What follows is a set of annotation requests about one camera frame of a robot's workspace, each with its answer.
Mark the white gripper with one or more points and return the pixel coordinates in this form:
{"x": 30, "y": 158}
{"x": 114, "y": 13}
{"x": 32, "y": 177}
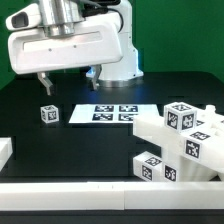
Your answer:
{"x": 95, "y": 41}

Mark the white chair back frame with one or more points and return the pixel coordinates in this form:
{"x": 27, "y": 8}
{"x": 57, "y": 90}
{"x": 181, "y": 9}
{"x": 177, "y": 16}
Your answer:
{"x": 204, "y": 144}

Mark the white chair seat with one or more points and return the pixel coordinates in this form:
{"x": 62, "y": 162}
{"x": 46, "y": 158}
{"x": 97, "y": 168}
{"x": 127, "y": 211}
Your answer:
{"x": 187, "y": 170}

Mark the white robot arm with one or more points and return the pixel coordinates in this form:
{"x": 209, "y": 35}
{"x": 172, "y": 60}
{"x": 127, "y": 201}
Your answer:
{"x": 51, "y": 35}

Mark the white tag base sheet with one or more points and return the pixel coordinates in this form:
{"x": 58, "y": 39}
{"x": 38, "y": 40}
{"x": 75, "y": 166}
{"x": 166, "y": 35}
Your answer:
{"x": 110, "y": 113}

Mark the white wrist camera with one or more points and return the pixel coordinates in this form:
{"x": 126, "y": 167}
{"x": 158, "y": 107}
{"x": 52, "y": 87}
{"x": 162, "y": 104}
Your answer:
{"x": 26, "y": 18}

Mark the white left wall block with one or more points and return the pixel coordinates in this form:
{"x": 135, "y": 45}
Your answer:
{"x": 5, "y": 151}

